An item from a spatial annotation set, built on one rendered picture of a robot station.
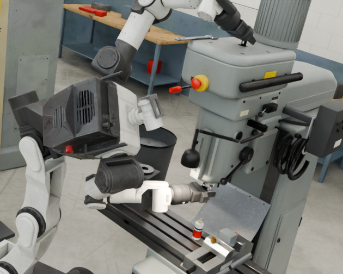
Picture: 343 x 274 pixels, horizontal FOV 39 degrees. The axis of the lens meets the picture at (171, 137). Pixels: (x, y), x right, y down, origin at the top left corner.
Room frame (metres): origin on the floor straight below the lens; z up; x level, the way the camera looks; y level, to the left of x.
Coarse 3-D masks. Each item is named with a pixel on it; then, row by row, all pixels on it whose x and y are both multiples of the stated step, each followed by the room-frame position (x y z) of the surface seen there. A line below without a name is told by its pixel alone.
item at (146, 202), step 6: (138, 162) 2.18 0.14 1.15; (144, 168) 2.12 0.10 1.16; (150, 168) 2.11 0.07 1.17; (144, 174) 2.05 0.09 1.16; (150, 174) 2.07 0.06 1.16; (156, 174) 2.09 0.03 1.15; (144, 180) 2.03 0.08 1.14; (156, 180) 2.10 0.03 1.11; (144, 192) 2.02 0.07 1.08; (144, 198) 2.02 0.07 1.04; (150, 198) 2.08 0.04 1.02; (126, 204) 2.06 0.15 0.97; (132, 204) 2.04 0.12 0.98; (138, 204) 2.03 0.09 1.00; (144, 204) 2.03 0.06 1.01; (150, 204) 2.09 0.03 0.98; (138, 210) 2.03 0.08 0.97
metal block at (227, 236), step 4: (228, 228) 1.80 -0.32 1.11; (220, 232) 1.77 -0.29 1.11; (224, 232) 1.77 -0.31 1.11; (228, 232) 1.77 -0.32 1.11; (232, 232) 1.78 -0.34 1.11; (220, 236) 1.76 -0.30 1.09; (224, 236) 1.75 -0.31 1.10; (228, 236) 1.74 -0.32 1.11; (232, 236) 1.75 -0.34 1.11; (236, 236) 1.77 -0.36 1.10; (224, 240) 1.75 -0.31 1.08; (228, 240) 1.74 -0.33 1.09; (232, 240) 1.75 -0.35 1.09; (228, 244) 1.74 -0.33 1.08; (232, 244) 1.76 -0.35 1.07
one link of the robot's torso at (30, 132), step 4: (28, 128) 1.71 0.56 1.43; (32, 128) 1.71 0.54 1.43; (20, 132) 1.73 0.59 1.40; (24, 132) 1.71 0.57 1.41; (28, 132) 1.70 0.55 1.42; (32, 132) 1.70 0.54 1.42; (36, 132) 1.70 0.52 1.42; (20, 136) 1.72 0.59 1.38; (24, 136) 1.71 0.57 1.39; (32, 136) 1.70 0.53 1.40; (36, 136) 1.69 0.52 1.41; (40, 136) 1.70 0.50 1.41; (20, 140) 1.72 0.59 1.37; (36, 140) 1.69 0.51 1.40; (40, 140) 1.69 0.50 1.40; (40, 144) 1.69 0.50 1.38; (40, 148) 1.69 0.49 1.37; (44, 148) 1.69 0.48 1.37; (48, 148) 1.70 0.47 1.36; (44, 152) 1.70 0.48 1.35; (48, 152) 1.71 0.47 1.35; (44, 156) 1.70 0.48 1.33
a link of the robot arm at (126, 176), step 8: (112, 168) 1.48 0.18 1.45; (120, 168) 1.50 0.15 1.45; (128, 168) 1.51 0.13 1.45; (136, 168) 1.53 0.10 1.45; (112, 176) 1.45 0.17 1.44; (120, 176) 1.47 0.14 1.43; (128, 176) 1.49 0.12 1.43; (136, 176) 1.51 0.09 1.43; (120, 184) 1.46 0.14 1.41; (128, 184) 1.48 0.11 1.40; (136, 184) 1.51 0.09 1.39; (112, 192) 1.53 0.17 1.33
